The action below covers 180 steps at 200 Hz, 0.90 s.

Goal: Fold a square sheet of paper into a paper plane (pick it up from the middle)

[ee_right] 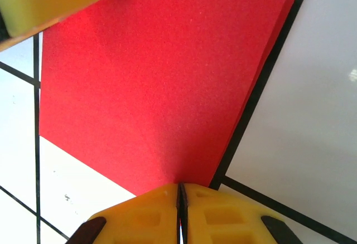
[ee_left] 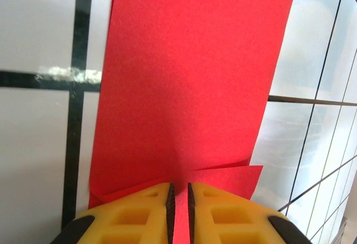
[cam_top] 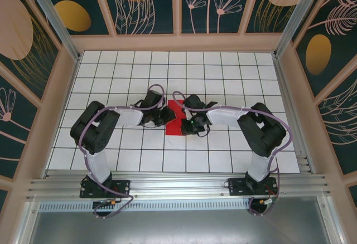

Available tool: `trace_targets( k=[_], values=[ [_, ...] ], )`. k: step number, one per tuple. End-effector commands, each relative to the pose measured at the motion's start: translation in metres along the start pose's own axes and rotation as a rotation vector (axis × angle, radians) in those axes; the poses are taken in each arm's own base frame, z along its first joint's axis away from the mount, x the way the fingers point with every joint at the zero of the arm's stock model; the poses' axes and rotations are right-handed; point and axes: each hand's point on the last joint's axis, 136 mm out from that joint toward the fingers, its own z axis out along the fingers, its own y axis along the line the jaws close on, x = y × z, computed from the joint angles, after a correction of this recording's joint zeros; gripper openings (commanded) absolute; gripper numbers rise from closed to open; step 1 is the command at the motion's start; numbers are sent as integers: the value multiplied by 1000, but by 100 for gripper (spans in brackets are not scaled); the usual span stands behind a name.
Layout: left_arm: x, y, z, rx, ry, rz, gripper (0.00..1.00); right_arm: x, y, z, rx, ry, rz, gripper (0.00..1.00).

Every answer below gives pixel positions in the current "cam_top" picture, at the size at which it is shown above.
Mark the slotted grey cable duct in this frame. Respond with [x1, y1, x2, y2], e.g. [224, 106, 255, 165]
[38, 201, 252, 212]

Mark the aluminium side rail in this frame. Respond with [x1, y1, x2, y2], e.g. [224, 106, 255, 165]
[272, 54, 315, 175]

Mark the grey metal sheet panel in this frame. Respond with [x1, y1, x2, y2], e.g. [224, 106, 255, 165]
[16, 210, 344, 244]

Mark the aluminium mounting rail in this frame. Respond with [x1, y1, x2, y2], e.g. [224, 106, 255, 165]
[26, 170, 331, 201]

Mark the aluminium frame post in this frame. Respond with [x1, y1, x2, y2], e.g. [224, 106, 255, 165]
[22, 0, 82, 61]
[274, 0, 326, 58]

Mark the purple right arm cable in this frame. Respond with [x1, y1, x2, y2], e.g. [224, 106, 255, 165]
[172, 90, 293, 217]

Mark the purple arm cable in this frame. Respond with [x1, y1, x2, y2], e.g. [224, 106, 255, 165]
[79, 84, 166, 219]
[172, 90, 293, 217]

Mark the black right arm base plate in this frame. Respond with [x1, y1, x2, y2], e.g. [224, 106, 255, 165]
[228, 177, 279, 197]

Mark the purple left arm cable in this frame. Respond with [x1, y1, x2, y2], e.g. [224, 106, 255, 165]
[79, 84, 166, 219]

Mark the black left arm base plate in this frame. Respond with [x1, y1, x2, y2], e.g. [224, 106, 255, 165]
[80, 179, 131, 199]

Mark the red square paper sheet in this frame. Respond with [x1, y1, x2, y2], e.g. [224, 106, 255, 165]
[165, 99, 187, 136]

